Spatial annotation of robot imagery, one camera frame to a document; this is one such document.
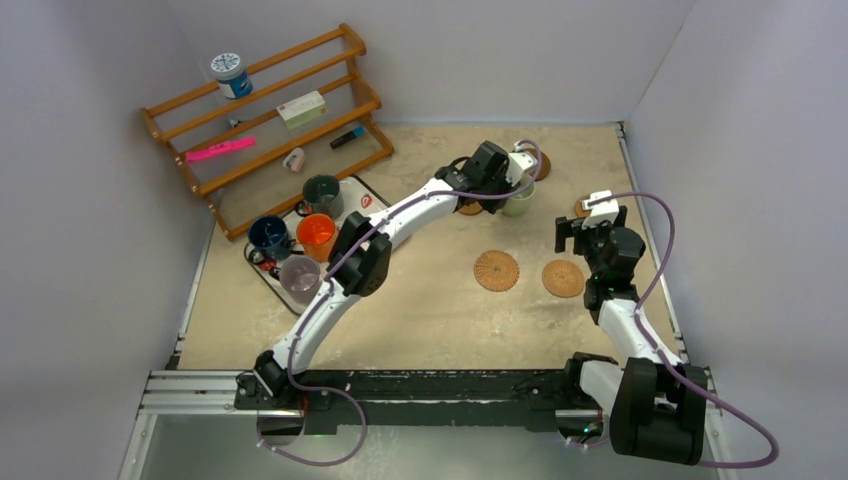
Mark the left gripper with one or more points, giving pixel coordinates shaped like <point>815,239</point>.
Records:
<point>507,180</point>

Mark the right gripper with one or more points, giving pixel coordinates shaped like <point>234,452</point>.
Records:
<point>580,227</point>

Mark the plain round wooden coaster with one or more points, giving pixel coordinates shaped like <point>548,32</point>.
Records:
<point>471,209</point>

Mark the light green mug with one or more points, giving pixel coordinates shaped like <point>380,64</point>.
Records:
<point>519,204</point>

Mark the dark grooved wooden coaster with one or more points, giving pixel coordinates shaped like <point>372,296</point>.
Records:
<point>542,164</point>

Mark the woven rattan round coaster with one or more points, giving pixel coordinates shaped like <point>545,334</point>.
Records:
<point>496,271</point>

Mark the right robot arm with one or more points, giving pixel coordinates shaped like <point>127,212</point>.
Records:
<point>629,344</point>

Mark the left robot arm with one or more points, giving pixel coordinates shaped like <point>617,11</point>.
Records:
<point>360,259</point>

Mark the black blue marker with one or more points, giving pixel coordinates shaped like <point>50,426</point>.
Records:
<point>347,137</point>

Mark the dark green mug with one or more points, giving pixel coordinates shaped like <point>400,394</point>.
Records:
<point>321,194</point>

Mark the orange mug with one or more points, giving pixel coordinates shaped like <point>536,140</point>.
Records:
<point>317,233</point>

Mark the white green small box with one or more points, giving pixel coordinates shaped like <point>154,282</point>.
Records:
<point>302,110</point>

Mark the small white pink object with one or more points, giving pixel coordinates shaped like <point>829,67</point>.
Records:
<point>295,160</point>

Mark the lilac purple mug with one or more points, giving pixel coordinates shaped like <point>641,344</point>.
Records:
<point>300,278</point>

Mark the dark blue mug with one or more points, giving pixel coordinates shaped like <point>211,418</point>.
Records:
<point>269,236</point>

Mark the wooden tiered shelf rack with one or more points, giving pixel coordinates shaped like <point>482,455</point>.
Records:
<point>365,102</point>

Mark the blue white lidded jar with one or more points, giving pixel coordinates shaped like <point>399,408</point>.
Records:
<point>231,76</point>

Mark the pink highlighter marker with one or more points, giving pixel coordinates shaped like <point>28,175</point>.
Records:
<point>223,148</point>

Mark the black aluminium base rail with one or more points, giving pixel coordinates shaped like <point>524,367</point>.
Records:
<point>576,400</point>

